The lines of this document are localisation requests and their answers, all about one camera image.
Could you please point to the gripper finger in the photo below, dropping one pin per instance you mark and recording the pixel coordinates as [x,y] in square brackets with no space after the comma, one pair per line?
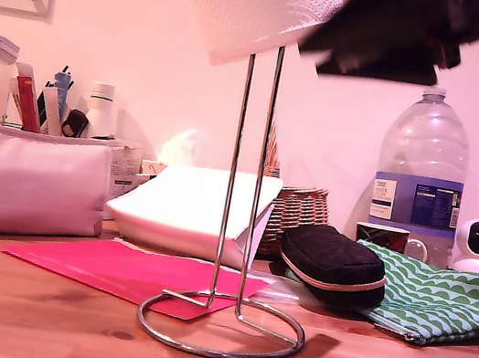
[387,24]
[379,71]

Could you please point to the white paper towel roll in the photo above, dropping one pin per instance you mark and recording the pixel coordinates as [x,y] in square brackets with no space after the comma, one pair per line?
[252,0]

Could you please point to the large clear water bottle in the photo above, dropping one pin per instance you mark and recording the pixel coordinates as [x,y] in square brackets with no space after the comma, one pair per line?
[427,142]

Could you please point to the dark patterned mug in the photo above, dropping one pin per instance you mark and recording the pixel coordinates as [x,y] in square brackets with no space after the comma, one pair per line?
[378,236]

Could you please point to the black zip case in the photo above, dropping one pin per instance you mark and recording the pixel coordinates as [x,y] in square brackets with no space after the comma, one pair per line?
[332,256]

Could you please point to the white crumpled tissue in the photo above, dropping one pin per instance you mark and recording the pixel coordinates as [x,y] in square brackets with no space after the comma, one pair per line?
[180,147]

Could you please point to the green wave pattern pouch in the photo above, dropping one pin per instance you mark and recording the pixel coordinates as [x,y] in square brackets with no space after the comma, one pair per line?
[441,298]

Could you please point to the white folded paper bag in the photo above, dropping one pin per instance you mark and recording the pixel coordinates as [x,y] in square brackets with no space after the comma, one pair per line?
[179,205]

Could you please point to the small candy cane box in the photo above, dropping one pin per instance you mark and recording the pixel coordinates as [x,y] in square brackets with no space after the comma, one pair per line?
[153,170]

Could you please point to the white printed box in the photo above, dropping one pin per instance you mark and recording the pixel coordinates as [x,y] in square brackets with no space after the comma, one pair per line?
[124,172]

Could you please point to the white plastic bottle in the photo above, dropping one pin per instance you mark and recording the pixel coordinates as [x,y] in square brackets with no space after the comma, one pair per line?
[101,117]

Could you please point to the small dark brown object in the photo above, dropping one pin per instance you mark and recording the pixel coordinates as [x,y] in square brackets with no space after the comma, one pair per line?
[75,124]

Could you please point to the pink paper sheet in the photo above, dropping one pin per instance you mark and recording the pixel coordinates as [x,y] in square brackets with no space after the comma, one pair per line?
[112,268]

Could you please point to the black white tube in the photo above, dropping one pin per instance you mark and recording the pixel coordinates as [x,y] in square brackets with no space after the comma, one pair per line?
[49,113]

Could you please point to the red white carton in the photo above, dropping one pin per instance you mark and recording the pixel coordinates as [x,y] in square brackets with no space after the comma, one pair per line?
[25,104]

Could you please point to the white padded pouch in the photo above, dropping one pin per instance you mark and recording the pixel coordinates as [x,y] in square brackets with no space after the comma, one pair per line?
[21,182]

